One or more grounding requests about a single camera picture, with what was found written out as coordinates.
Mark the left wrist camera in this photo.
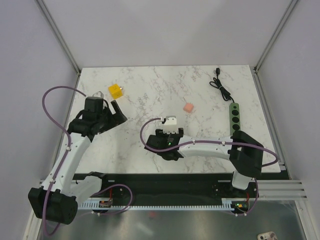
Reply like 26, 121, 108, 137
92, 91, 104, 99

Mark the green power strip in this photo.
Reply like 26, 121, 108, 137
229, 102, 241, 135

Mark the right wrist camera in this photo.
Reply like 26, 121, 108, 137
162, 115, 179, 134

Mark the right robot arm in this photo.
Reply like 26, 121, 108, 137
144, 127, 264, 197

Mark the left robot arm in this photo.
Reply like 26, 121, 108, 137
28, 96, 127, 225

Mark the white cable duct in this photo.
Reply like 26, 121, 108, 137
74, 197, 258, 210

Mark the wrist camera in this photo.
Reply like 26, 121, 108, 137
162, 115, 179, 134
92, 91, 104, 99

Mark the black power cord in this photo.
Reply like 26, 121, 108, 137
209, 67, 235, 103

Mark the pink plug adapter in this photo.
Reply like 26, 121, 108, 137
183, 103, 194, 113

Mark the yellow cube socket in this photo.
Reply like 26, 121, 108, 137
108, 84, 124, 100

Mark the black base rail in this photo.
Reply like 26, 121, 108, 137
72, 172, 261, 207

